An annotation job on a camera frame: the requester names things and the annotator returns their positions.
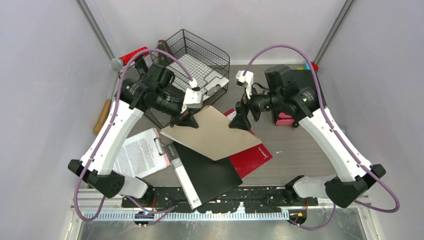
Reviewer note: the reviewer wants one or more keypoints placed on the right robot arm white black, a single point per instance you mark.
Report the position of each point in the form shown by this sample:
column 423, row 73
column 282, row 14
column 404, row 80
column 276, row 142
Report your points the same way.
column 354, row 173

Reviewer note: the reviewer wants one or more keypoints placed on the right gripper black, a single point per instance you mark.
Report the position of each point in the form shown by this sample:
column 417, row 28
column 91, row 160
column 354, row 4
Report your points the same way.
column 241, row 120

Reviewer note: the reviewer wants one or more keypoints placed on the brown object behind organizer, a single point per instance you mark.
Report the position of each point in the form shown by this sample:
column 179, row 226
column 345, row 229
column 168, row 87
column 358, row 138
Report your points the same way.
column 163, row 45

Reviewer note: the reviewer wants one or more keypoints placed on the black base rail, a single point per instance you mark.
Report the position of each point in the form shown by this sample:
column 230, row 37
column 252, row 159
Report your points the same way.
column 254, row 199

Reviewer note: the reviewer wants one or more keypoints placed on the black pink drawer cabinet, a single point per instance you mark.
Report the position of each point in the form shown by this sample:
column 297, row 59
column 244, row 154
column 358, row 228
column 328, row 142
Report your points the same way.
column 299, row 95

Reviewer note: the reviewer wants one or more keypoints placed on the beige folder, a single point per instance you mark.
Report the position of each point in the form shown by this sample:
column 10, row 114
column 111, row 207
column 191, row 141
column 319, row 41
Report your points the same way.
column 213, row 138

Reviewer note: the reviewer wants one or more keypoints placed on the red notebook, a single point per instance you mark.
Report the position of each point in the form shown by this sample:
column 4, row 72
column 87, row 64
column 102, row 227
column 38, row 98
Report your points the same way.
column 245, row 162

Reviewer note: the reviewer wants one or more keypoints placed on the black clip file folder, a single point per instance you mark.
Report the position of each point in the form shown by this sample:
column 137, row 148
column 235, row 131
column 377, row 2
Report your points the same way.
column 201, row 178

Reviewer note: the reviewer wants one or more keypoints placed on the colourful toy blocks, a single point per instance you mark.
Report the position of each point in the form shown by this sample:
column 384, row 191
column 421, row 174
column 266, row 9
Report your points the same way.
column 307, row 66

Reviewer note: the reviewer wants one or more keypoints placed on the red glitter microphone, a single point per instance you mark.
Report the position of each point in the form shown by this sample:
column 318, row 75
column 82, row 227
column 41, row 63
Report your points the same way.
column 117, row 64

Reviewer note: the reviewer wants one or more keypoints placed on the black wire mesh organizer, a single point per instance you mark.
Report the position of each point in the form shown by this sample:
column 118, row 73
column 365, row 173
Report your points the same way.
column 181, row 43

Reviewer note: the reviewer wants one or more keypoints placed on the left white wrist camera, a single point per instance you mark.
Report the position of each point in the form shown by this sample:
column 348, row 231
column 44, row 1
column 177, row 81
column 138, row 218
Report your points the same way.
column 193, row 99

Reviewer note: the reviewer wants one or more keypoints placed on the pink clipboard with paper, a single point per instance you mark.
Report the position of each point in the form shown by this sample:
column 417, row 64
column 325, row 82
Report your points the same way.
column 141, row 155

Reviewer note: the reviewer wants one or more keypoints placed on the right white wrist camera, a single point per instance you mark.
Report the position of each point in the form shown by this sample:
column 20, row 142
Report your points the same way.
column 245, row 79

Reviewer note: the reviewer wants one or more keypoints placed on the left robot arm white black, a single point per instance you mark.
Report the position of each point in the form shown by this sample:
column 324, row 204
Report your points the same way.
column 133, row 98

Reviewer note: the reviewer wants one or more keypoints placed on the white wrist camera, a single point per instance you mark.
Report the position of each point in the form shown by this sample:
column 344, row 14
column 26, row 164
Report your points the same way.
column 245, row 79
column 193, row 99

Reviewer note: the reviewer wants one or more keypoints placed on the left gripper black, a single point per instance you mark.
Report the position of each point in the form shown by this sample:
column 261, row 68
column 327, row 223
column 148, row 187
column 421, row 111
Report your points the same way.
column 187, row 119

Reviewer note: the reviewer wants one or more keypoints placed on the black stand in organizer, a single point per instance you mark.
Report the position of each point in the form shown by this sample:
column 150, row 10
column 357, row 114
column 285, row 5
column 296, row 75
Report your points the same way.
column 141, row 66

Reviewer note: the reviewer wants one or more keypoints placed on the wooden stick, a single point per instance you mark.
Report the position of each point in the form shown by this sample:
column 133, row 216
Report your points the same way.
column 102, row 117

